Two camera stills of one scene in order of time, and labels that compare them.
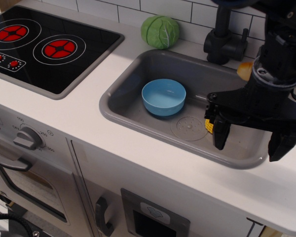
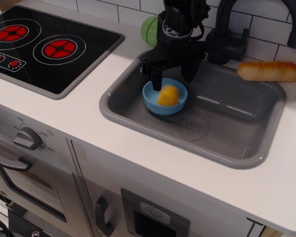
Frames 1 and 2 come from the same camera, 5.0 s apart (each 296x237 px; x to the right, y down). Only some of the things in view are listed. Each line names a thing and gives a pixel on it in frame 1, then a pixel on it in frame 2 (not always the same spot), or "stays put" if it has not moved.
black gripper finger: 280,143 -> 189,70
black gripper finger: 221,128 -> 157,79
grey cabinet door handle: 101,206 stays put
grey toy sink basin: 121,102 stays put
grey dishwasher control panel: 144,218 stays put
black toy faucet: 220,44 stays put
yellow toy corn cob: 208,126 -> 168,96
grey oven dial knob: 28,138 stays put
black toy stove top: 47,53 stays put
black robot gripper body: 266,100 -> 173,51
